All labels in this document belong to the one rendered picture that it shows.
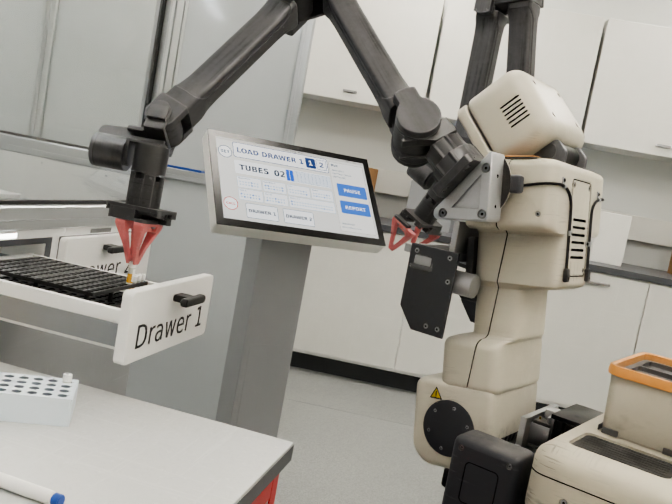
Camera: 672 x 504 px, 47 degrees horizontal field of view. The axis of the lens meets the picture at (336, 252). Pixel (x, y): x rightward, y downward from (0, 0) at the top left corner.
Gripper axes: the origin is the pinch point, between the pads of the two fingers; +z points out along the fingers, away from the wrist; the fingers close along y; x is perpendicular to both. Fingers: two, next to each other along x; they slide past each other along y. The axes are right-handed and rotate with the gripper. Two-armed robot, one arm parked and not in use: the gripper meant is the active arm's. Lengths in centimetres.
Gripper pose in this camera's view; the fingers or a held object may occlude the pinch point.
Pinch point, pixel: (132, 259)
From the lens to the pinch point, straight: 134.0
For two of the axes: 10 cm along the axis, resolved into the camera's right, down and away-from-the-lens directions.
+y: 9.5, 2.0, -2.4
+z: -1.9, 9.8, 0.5
